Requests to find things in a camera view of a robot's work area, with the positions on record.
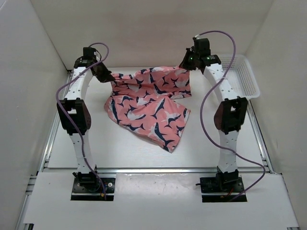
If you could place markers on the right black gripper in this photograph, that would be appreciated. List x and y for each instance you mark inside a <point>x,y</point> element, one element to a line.
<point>184,64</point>

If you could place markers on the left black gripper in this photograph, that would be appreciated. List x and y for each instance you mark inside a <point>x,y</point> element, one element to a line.
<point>107,76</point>

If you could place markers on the pink shark print shorts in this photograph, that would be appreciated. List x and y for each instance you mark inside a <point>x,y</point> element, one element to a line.
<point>145,103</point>

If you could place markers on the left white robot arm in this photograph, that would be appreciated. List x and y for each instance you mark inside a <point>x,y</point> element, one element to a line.
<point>73,112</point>

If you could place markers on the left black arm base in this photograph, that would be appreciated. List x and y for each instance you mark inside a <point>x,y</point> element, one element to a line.
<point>87,187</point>

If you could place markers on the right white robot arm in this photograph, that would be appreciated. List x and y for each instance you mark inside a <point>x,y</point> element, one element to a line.
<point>230,114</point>

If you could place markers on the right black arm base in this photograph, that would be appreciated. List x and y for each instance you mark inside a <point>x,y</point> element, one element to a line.
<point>222,188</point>

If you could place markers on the white plastic mesh basket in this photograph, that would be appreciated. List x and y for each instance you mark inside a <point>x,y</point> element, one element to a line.
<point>240,76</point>

